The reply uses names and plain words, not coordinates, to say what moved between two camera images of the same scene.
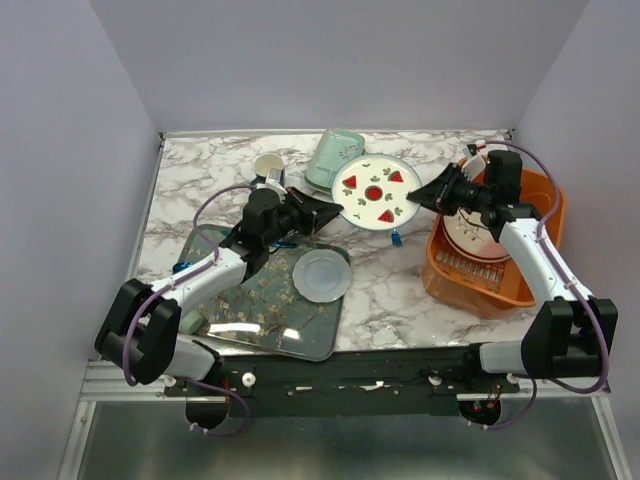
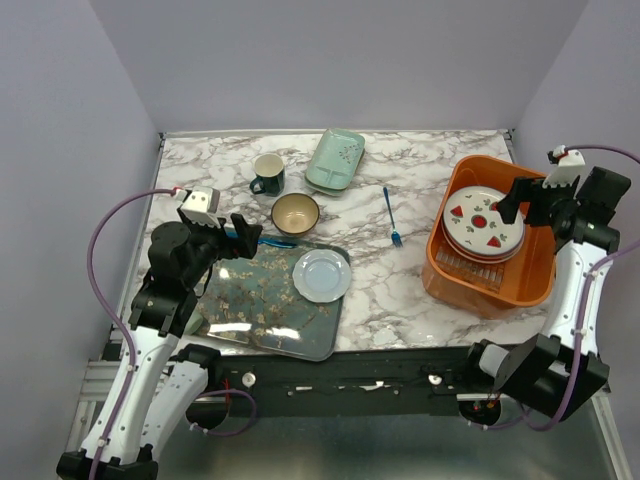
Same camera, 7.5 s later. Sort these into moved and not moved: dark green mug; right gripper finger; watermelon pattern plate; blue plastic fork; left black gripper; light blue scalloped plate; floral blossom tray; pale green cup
Moved: right gripper finger; left black gripper; watermelon pattern plate
Not moved: dark green mug; pale green cup; light blue scalloped plate; blue plastic fork; floral blossom tray
